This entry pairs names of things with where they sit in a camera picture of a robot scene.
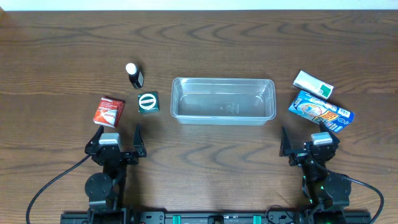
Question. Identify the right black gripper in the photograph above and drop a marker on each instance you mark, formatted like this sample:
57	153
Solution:
298	155

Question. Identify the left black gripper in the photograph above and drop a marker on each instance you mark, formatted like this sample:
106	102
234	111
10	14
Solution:
139	150

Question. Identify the red white Panadol box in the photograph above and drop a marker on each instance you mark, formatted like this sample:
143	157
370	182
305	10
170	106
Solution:
108	112

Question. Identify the dark green square box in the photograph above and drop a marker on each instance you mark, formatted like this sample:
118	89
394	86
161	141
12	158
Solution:
148	102

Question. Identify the white green medicine box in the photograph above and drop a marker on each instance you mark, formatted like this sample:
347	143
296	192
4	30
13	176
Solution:
313	85

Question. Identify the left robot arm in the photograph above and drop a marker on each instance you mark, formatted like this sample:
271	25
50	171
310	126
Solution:
105	189

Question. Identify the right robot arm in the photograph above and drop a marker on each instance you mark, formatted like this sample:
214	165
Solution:
325	190

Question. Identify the clear plastic container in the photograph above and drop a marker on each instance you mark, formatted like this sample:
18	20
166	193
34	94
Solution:
223	101

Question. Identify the black bottle white cap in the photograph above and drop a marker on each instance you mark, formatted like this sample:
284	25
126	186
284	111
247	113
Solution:
135	75

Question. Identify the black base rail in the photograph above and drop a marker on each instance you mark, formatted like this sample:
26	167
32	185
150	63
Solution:
273	216

